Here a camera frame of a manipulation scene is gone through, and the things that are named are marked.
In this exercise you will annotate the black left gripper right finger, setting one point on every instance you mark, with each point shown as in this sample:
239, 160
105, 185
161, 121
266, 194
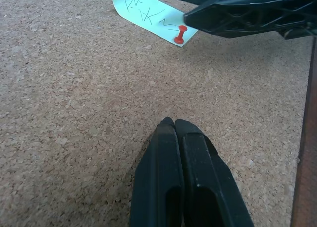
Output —
208, 177

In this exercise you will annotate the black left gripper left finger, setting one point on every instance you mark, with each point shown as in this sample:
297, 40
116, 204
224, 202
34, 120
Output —
158, 177

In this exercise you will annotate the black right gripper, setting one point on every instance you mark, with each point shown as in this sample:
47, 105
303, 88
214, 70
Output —
297, 32

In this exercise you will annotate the green scribbled paper note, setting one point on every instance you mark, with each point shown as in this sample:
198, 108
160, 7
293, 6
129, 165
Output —
151, 14

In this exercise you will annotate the red pushpin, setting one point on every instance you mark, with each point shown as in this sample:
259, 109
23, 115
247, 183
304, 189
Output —
180, 35

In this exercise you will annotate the cork board with wooden frame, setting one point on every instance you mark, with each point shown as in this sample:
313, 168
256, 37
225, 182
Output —
74, 101

